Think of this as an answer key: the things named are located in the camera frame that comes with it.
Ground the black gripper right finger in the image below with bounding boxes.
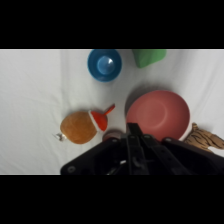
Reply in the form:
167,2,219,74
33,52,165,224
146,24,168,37
142,133,194,175

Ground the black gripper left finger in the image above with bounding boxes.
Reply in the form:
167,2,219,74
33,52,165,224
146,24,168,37
125,122,150,175

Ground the blue cup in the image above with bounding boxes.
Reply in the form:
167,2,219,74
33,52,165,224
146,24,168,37
87,49,123,83

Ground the pink bowl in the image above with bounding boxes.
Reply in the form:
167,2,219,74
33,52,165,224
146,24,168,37
125,89,191,142

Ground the tiger striped plush toy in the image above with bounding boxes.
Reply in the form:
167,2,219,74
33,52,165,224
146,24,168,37
182,122,224,154

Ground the brown plush with red hat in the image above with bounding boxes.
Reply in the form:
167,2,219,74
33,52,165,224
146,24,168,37
54,103,117,145

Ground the green soft block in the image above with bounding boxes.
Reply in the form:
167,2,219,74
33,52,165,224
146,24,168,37
131,49,168,69

